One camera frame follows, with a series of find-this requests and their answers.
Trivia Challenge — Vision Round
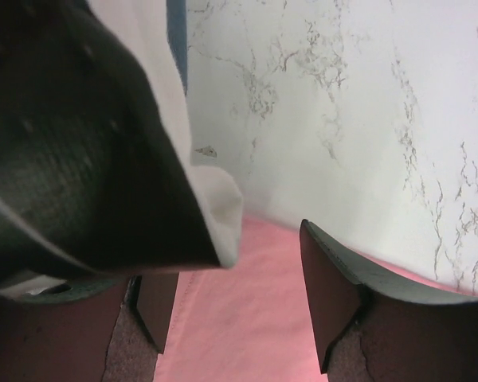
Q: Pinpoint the teal laundry basket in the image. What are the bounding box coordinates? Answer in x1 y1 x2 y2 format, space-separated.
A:
167 0 188 94

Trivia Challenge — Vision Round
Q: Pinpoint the pink t shirt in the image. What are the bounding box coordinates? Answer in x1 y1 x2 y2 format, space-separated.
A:
155 218 478 381

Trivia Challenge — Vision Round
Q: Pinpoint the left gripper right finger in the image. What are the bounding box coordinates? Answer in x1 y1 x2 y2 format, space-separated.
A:
300 220 478 382

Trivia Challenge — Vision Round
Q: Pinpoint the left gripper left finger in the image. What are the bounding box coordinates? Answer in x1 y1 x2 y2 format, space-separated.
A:
0 274 178 382

